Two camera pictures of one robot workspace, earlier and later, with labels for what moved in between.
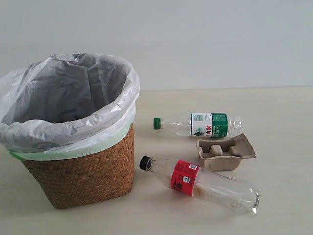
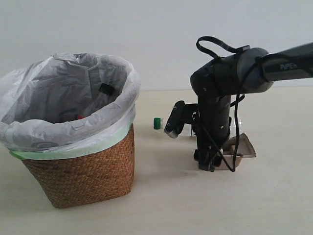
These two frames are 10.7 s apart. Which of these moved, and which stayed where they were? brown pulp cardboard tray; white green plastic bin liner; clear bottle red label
Moved: clear bottle red label
Stayed: white green plastic bin liner; brown pulp cardboard tray
